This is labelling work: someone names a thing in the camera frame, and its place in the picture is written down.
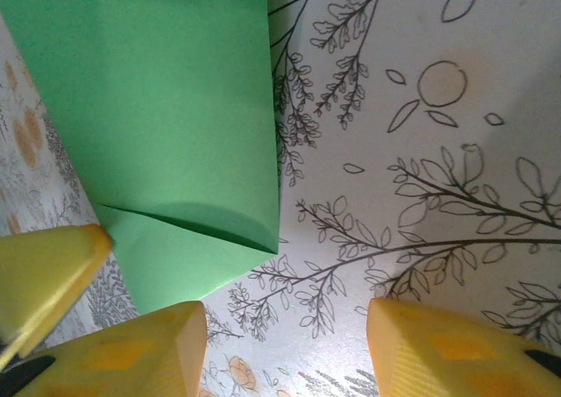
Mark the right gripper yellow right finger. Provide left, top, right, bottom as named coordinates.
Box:
left=366, top=297, right=561, bottom=397

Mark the green paper sheet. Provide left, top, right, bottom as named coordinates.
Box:
left=0, top=0, right=281, bottom=315

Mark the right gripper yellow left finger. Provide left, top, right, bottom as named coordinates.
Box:
left=0, top=301, right=209, bottom=397

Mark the floral tablecloth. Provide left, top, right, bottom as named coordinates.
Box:
left=0, top=0, right=561, bottom=397

